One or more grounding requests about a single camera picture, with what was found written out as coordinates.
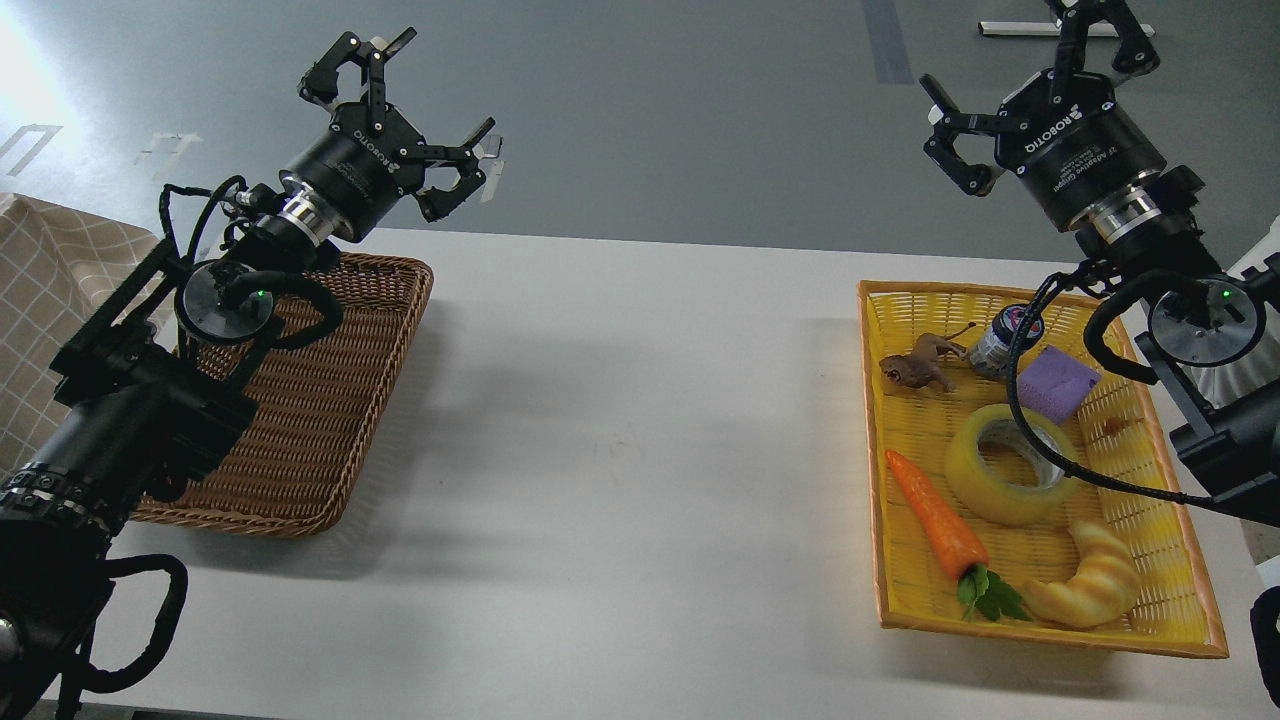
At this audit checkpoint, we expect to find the yellow plastic basket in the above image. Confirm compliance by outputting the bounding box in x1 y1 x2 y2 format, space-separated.
858 281 1230 659

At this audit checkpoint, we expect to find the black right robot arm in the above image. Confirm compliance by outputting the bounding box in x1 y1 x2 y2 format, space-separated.
919 1 1279 527

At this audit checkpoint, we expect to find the purple foam block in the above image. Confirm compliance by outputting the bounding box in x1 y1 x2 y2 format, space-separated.
1018 346 1102 427

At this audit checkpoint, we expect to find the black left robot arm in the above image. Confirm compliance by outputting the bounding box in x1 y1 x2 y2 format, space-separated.
3 27 495 719

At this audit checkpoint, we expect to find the brown wicker basket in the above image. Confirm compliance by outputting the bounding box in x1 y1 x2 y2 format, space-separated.
134 252 434 538

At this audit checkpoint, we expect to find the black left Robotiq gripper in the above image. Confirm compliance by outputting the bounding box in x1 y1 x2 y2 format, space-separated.
282 27 497 243

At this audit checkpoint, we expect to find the small dark jar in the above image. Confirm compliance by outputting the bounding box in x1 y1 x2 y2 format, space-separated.
968 304 1028 380

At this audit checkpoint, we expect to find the toy croissant bread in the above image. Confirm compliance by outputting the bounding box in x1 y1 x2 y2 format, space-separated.
1020 520 1140 629

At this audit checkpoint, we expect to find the white stand base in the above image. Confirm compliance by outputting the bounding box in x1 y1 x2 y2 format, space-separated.
977 20 1120 38

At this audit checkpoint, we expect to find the brown toy frog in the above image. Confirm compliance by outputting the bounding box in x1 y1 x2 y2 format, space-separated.
877 322 977 393

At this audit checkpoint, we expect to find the orange toy carrot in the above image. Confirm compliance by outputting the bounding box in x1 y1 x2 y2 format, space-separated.
884 450 1030 623

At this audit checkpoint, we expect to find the yellow tape roll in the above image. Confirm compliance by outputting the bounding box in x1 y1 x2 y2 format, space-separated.
943 404 1083 527

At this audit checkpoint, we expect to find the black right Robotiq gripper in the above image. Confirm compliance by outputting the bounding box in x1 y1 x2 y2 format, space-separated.
919 0 1169 233

